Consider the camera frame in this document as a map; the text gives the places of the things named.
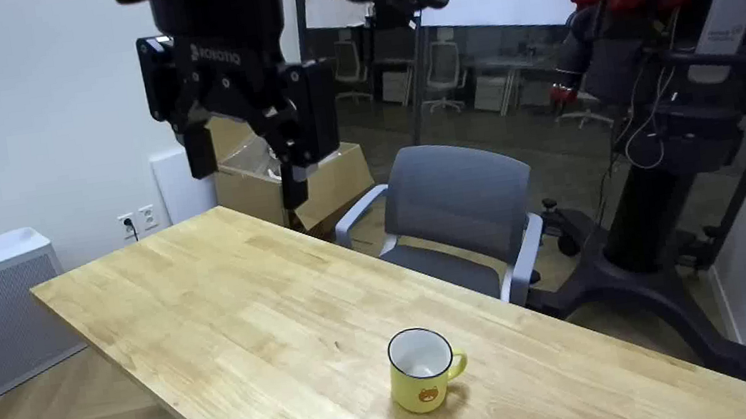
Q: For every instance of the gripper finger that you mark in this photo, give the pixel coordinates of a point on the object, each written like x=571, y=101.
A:
x=315, y=109
x=160, y=79

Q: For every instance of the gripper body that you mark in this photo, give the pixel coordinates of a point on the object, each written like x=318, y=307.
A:
x=217, y=13

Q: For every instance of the white office chair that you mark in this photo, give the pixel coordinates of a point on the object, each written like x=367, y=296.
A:
x=349, y=68
x=444, y=70

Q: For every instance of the cardboard box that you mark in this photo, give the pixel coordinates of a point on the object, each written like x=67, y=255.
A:
x=334, y=186

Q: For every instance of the white drawer cabinet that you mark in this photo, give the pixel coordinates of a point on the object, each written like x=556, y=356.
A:
x=492, y=93
x=396, y=87

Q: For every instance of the white board panel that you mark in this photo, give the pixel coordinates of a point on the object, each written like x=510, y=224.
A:
x=179, y=188

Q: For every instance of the grey office chair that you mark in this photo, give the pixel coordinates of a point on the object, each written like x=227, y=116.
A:
x=458, y=198

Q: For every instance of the yellow mug with bear print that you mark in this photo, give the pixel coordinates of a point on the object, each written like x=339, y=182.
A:
x=420, y=391

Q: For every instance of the red and black robot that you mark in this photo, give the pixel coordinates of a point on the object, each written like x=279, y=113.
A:
x=648, y=58

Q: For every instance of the wall socket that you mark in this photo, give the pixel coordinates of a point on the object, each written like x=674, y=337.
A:
x=128, y=226
x=148, y=217

